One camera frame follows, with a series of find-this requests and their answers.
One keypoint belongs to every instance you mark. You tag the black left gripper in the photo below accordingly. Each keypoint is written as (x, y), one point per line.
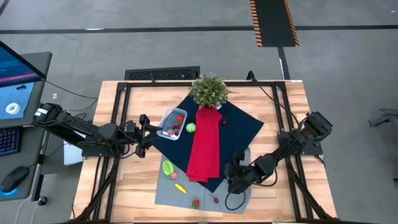
(133, 135)

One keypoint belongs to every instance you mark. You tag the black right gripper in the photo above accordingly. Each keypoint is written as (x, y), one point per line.
(244, 179)

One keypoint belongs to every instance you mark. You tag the pink-red toy berry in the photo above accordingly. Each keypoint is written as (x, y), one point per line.
(169, 132)

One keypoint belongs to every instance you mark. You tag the red toy berry with stem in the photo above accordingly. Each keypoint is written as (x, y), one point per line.
(177, 133)

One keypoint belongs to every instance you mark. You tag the red cherry with long stem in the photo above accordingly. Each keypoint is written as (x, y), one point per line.
(215, 200)

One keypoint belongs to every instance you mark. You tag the green ribbed toy vegetable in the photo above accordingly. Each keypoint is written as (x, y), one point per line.
(168, 168)

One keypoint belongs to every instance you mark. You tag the red toy strawberry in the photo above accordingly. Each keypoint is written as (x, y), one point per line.
(195, 203)
(180, 119)

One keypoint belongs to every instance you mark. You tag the pink toy peach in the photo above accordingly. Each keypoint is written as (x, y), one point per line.
(174, 175)

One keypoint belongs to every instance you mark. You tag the dark red toy cherry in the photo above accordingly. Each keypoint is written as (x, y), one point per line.
(224, 122)

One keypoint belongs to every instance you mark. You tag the yellow toy vegetable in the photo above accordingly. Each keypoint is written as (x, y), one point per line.
(180, 188)

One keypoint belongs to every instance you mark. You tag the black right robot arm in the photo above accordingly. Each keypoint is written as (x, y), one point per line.
(280, 155)

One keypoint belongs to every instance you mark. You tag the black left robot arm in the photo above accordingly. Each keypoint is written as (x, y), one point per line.
(77, 129)

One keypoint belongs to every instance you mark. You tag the clear plastic tupperware container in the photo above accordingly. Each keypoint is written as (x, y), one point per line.
(168, 119)

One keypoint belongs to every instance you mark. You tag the red cloth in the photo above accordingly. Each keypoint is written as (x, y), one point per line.
(205, 149)

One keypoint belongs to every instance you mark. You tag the navy blue cloth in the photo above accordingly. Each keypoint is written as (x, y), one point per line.
(239, 130)

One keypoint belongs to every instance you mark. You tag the black perforated panel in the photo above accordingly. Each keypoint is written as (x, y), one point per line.
(161, 74)

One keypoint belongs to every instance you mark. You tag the light grey cloth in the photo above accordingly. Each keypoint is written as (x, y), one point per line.
(168, 199)

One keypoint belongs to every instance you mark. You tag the white paper sheet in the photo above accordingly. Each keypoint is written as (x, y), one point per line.
(71, 155)

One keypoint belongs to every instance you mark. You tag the green plant in black pot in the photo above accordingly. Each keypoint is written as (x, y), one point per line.
(210, 91)

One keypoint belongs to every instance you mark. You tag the grey framed monitor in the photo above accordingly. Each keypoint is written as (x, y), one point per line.
(40, 93)

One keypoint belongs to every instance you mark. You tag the dark grey desk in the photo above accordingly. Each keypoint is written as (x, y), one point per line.
(28, 165)

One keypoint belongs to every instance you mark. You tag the black round desk foot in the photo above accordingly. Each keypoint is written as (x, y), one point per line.
(42, 200)

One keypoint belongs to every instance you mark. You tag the black keyboard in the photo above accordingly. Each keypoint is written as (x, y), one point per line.
(9, 140)

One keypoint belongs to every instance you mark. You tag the black computer mouse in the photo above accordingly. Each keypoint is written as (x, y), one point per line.
(14, 179)

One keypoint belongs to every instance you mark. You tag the tilted black monitor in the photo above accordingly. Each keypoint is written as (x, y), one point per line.
(12, 67)

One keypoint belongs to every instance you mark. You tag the black mat with striped edges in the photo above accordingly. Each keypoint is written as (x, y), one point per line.
(273, 23)

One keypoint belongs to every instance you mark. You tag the black aluminium table frame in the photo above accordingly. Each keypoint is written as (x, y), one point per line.
(155, 84)

